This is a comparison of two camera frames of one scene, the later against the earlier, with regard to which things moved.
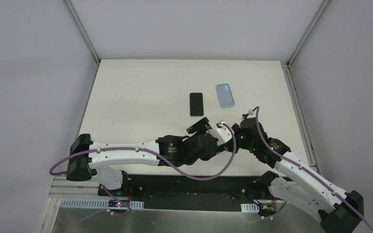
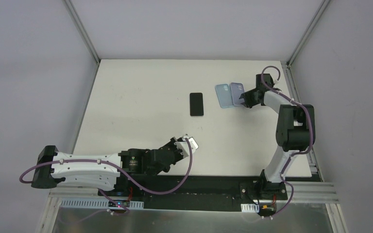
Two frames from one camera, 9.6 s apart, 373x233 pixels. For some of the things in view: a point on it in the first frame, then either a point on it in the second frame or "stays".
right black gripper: x=235 y=132 -> x=249 y=97
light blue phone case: x=225 y=95 stays
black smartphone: x=196 y=104 stays
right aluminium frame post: x=289 y=62 stays
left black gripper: x=198 y=127 -> x=174 y=149
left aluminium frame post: x=82 y=30 stays
